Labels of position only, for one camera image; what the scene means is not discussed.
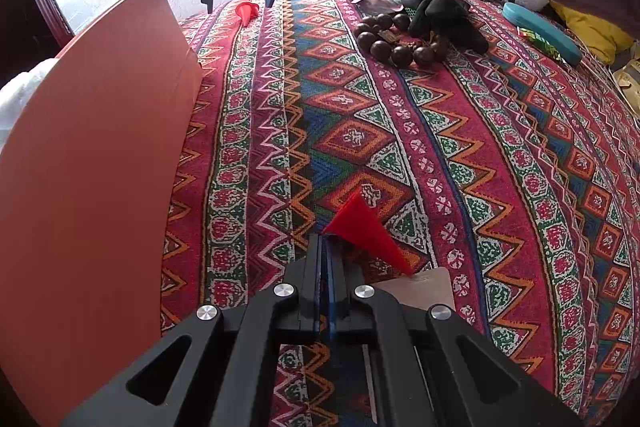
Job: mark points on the brown kraft snack bag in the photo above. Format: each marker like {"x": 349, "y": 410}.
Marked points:
{"x": 627, "y": 79}

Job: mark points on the dark blue wet wipe packet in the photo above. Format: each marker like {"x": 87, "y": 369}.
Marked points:
{"x": 378, "y": 7}

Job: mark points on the white plush rabbit toy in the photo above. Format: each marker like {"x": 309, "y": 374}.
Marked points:
{"x": 17, "y": 92}

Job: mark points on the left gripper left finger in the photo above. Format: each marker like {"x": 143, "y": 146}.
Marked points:
{"x": 216, "y": 368}

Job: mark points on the teal glasses case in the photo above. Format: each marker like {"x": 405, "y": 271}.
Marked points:
{"x": 523, "y": 18}

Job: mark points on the black knitted glove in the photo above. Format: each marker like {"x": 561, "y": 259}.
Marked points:
{"x": 448, "y": 18}

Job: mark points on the green pea snack packet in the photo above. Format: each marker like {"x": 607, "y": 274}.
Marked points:
{"x": 541, "y": 45}

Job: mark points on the yellow cushion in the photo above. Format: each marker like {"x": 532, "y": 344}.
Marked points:
{"x": 603, "y": 39}

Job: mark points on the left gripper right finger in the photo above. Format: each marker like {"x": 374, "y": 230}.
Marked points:
{"x": 429, "y": 367}

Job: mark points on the patterned ethnic tablecloth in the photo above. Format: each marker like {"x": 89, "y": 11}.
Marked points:
{"x": 517, "y": 175}

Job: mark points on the beige adhesive bandage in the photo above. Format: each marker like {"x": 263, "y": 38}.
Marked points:
{"x": 422, "y": 290}

